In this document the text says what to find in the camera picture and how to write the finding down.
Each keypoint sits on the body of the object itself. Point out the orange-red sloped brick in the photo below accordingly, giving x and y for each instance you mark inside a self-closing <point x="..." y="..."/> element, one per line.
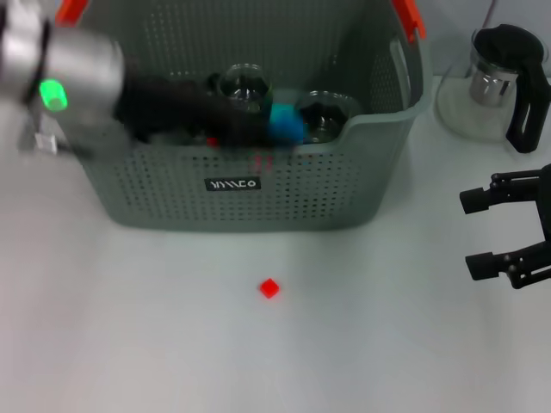
<point x="262" y="163"/>

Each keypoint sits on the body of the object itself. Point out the grey perforated storage basket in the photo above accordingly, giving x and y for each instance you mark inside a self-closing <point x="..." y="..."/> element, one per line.
<point x="323" y="185"/>

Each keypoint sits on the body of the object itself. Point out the blue toy brick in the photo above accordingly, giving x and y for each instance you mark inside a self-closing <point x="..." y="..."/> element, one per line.
<point x="286" y="129"/>

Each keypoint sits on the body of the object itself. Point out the glass teacup with black sleeve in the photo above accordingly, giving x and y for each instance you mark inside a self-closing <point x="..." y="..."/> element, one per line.
<point x="245" y="86"/>
<point x="327" y="114"/>

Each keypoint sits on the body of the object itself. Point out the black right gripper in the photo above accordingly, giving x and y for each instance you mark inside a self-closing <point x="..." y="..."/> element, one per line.
<point x="546" y="206"/>

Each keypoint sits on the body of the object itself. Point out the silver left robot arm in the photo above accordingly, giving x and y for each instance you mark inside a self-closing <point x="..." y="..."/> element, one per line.
<point x="60" y="81"/>

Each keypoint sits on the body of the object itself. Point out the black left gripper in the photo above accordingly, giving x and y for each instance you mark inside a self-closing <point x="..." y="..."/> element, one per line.
<point x="181" y="112"/>

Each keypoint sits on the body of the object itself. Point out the small red square brick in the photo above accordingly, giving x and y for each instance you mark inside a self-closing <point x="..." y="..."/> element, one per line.
<point x="269" y="288"/>

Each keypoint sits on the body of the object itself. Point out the small red rounded brick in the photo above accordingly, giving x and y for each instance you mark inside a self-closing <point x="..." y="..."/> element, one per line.
<point x="212" y="141"/>

